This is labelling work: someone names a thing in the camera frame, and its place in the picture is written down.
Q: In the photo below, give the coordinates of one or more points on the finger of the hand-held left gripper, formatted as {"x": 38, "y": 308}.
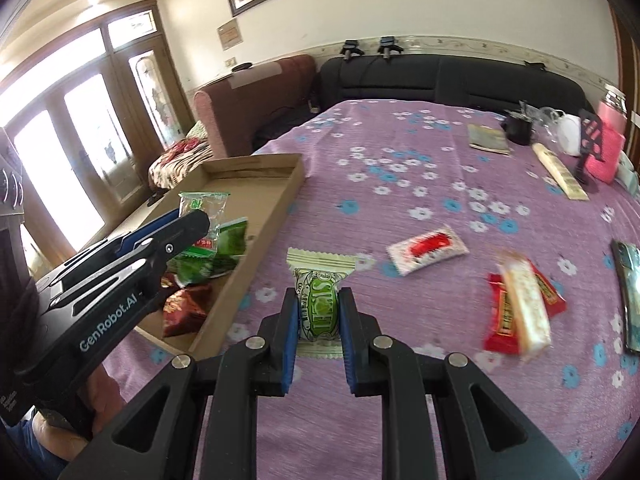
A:
{"x": 145, "y": 232}
{"x": 185, "y": 235}

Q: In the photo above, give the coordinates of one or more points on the pink box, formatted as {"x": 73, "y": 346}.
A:
{"x": 612, "y": 150}

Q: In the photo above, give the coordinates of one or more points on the small black device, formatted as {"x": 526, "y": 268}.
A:
{"x": 242, "y": 66}

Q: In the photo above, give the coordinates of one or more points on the brown cardboard tray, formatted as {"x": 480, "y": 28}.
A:
{"x": 265, "y": 195}

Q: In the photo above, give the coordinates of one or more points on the blue denim clothing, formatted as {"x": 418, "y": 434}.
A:
{"x": 25, "y": 450}

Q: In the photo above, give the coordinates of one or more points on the person's left hand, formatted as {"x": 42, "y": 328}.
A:
{"x": 105, "y": 395}

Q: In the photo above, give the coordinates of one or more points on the clear glass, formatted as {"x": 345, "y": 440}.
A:
{"x": 548, "y": 121}

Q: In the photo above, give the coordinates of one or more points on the black clamp mount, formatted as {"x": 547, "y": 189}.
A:
{"x": 351, "y": 50}
{"x": 389, "y": 47}

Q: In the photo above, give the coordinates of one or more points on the black cup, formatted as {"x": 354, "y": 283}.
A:
{"x": 517, "y": 130}

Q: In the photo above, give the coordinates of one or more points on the dark phone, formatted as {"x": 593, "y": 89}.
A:
{"x": 629, "y": 295}

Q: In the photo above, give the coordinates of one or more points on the clear green snack packet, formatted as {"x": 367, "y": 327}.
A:
{"x": 205, "y": 207}

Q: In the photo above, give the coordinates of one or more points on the long cream box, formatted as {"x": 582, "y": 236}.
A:
{"x": 560, "y": 172}

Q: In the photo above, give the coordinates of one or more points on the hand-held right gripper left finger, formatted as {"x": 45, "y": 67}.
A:
{"x": 289, "y": 340}

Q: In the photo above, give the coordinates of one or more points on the black sofa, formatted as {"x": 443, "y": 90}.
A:
{"x": 450, "y": 77}

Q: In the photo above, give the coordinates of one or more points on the small wall plaque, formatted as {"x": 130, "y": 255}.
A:
{"x": 230, "y": 35}

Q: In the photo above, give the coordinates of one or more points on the wooden glass door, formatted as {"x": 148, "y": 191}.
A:
{"x": 115, "y": 110}

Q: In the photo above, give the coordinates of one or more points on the red patterned blanket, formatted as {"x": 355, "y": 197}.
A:
{"x": 177, "y": 160}

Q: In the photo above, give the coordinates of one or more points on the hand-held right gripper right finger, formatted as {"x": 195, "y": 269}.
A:
{"x": 350, "y": 345}

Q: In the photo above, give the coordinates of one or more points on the cream snack packet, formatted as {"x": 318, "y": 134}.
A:
{"x": 525, "y": 305}

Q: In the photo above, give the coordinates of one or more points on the flat black clip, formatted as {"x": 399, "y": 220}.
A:
{"x": 534, "y": 65}

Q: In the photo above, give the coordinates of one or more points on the green booklet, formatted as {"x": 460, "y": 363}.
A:
{"x": 489, "y": 139}

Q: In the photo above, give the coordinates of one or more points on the red candy packet black label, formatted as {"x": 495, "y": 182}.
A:
{"x": 502, "y": 320}
{"x": 550, "y": 290}

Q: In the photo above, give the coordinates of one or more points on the cream green candy packet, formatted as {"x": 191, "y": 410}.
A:
{"x": 317, "y": 305}

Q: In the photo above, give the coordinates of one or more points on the brown armchair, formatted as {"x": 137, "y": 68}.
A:
{"x": 250, "y": 110}

